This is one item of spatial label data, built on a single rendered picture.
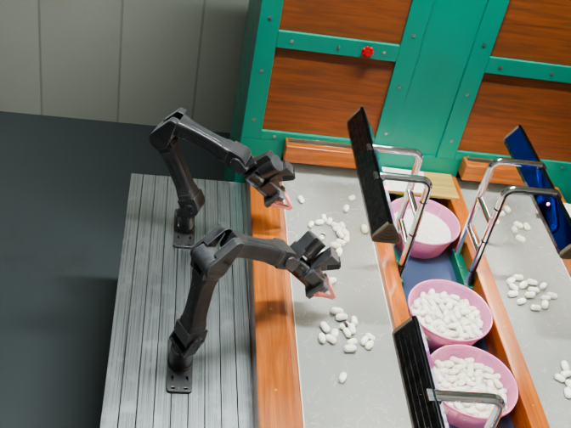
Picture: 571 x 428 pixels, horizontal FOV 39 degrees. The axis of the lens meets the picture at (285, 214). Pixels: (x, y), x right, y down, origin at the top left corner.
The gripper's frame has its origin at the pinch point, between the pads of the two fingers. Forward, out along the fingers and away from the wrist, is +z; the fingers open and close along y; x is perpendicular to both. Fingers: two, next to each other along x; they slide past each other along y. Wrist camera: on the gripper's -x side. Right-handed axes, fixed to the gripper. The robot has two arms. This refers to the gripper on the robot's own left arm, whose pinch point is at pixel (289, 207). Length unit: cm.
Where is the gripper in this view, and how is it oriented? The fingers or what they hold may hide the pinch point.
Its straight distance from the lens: 262.7
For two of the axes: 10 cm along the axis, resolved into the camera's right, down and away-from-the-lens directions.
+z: 6.5, 5.7, 5.0
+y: -0.6, -6.2, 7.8
